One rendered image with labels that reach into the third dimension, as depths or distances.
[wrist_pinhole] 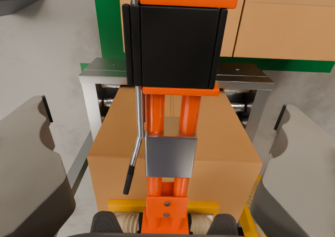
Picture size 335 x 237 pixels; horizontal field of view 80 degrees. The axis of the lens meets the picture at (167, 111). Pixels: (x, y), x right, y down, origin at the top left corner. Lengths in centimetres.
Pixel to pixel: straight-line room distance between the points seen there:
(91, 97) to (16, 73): 95
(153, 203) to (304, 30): 75
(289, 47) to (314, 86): 89
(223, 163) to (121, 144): 24
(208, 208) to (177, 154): 35
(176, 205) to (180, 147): 12
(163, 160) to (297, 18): 71
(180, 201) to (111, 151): 22
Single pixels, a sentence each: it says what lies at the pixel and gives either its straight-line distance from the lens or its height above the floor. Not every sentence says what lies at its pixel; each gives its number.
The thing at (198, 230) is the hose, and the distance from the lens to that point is 53.
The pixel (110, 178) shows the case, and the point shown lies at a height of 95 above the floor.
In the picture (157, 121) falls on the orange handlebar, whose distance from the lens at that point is 23.
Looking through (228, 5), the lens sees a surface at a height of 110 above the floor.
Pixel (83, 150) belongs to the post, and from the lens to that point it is 130.
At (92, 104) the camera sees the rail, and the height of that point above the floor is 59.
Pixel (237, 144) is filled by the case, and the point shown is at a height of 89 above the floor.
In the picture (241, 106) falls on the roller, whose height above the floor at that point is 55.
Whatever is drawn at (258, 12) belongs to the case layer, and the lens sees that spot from 79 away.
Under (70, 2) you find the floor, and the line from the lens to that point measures 139.
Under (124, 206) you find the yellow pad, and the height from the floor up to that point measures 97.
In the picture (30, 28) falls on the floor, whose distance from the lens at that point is 153.
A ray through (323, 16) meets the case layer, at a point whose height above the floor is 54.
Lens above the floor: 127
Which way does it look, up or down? 58 degrees down
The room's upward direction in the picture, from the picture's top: 180 degrees counter-clockwise
